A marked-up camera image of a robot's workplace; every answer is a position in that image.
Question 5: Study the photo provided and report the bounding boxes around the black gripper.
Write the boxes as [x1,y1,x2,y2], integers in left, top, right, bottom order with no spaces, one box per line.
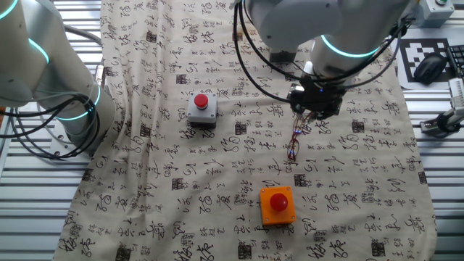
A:
[286,78,346,122]

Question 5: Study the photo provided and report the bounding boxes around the orange box red mushroom button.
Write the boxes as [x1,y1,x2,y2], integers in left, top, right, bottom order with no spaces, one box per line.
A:
[259,186,297,228]

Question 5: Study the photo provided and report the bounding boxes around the grey box green button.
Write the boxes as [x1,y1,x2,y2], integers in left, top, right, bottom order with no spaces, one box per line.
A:
[414,0,456,29]

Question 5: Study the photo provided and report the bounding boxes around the black computer mouse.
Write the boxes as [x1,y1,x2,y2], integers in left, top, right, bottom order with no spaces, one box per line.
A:
[413,52,449,86]

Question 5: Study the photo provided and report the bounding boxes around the silver depth camera with mount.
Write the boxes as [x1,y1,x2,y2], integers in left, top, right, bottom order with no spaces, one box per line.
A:
[419,77,464,138]

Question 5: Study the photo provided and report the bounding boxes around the silver base cable connector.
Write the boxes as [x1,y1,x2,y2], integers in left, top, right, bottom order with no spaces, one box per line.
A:
[94,62,107,90]

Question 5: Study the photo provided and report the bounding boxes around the beige calligraphy print tablecloth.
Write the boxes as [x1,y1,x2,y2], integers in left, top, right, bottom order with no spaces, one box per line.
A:
[52,0,438,261]

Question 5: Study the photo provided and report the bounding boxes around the grey thick cable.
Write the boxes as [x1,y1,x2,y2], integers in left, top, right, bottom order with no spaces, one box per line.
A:
[62,24,103,47]

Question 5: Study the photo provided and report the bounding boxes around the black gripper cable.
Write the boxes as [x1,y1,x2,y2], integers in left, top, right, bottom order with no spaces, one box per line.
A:
[238,0,313,81]

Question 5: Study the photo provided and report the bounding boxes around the black long cable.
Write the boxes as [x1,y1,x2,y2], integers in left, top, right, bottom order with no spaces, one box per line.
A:
[0,92,104,160]

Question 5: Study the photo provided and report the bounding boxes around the silver base mounting plate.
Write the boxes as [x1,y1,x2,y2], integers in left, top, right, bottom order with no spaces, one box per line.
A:
[49,133,92,161]

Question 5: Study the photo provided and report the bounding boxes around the black white checkerboard sheet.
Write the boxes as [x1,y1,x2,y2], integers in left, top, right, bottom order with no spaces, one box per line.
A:
[386,28,460,91]

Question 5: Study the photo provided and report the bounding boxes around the brown thin-frame glasses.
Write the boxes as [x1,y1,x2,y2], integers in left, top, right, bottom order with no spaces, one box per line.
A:
[286,111,315,162]

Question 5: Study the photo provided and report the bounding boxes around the black keyboard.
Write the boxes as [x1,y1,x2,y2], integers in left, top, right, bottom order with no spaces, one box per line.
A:
[446,43,464,78]

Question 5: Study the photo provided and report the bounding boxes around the grey box flat red button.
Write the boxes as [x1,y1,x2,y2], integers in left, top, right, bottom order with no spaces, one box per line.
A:
[268,47,299,64]

